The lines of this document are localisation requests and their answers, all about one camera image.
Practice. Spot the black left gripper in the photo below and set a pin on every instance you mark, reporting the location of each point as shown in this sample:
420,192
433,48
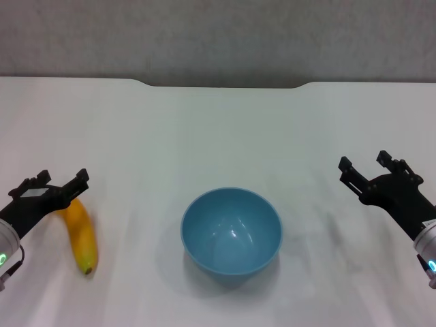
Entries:
37,204

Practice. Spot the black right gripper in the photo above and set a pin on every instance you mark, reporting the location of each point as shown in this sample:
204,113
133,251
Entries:
398,197

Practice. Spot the yellow banana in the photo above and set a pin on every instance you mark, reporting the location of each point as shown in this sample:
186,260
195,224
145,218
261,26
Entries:
83,235

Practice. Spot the blue plastic bowl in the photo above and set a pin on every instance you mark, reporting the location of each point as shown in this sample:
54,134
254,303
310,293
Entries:
231,238

